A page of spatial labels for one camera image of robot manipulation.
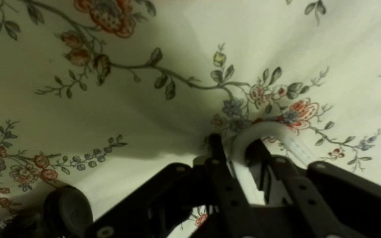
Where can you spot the floral bedsheet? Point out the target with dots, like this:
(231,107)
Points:
(111,110)

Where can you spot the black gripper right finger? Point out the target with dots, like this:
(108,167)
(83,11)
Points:
(331,202)

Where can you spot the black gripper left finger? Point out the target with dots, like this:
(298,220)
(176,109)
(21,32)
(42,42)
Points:
(177,198)

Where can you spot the white clothing hanger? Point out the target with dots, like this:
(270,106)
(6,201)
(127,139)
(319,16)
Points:
(260,128)

